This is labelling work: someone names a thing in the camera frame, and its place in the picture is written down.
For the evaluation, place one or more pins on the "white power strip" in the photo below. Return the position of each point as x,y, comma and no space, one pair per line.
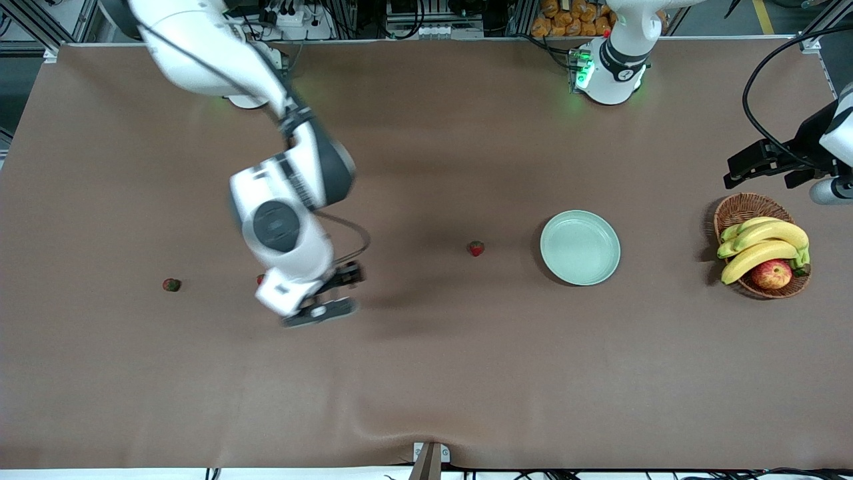
296,18

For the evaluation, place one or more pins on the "red apple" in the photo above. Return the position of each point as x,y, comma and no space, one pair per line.
772,274

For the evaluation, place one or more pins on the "dark red-green strawberry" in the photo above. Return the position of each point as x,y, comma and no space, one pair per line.
171,284

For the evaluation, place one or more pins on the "plump yellow banana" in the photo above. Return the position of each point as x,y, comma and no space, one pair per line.
753,258

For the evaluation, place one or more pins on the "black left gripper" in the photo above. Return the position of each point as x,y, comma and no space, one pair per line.
805,148

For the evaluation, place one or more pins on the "yellow banana bunch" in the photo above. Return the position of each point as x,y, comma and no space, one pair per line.
776,232

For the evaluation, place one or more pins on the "brown wicker basket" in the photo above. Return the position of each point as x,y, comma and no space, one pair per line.
746,208

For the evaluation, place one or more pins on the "brown table mat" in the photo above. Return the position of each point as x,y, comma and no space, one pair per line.
400,366

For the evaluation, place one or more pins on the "bag of orange buns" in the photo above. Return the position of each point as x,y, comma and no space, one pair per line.
566,20

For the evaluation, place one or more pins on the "pale green round plate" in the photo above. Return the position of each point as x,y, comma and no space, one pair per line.
580,248

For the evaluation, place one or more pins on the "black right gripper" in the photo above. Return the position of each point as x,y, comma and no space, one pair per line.
344,275

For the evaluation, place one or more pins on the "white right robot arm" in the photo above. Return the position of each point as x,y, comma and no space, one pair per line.
200,46

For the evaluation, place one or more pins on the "short yellow-green banana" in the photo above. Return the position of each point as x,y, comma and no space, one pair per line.
746,225

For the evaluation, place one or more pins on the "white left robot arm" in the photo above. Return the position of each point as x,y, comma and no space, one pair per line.
613,66

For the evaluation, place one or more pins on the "grey metal mount bracket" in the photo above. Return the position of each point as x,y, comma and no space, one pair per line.
430,463

